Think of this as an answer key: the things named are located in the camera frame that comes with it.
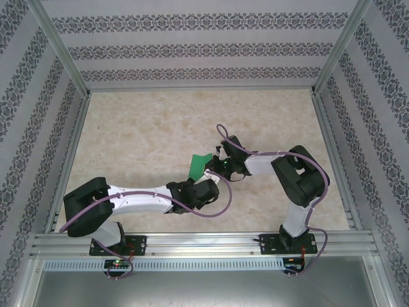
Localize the aluminium table side rail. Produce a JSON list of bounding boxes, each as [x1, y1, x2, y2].
[[310, 94, 364, 231], [43, 94, 93, 233]]

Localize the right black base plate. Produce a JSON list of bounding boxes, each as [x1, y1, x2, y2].
[[259, 233, 319, 256]]

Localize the purple cable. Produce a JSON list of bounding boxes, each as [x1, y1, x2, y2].
[[216, 123, 330, 278], [59, 171, 233, 281]]

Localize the aluminium mounting rail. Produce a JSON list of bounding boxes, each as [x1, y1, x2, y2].
[[30, 232, 380, 258]]

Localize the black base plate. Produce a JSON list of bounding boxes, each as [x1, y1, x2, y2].
[[89, 235, 148, 256], [259, 233, 319, 256]]

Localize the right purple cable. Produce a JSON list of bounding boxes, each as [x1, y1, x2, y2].
[[216, 123, 330, 278]]

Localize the slotted grey cable duct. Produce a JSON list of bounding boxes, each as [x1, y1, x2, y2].
[[43, 258, 285, 272]]

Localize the small circuit board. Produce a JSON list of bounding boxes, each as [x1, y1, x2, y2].
[[104, 259, 130, 269], [284, 258, 304, 271]]

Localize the aluminium frame post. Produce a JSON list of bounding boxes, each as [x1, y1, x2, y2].
[[25, 0, 92, 97], [311, 0, 374, 96]]

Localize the green square paper sheet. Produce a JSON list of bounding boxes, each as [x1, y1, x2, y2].
[[186, 152, 214, 182]]

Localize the left small circuit board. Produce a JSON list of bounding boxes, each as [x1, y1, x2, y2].
[[104, 259, 130, 269]]

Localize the right small circuit board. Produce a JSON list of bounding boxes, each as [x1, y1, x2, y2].
[[284, 258, 304, 271]]

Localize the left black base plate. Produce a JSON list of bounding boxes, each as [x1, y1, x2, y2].
[[89, 235, 148, 256]]

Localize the grey metal sheet panel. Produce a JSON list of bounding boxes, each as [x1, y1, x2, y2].
[[31, 271, 378, 307]]

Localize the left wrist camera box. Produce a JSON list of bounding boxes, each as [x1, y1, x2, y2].
[[203, 169, 222, 185]]

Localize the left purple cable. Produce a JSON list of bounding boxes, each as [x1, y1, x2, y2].
[[59, 171, 233, 281]]

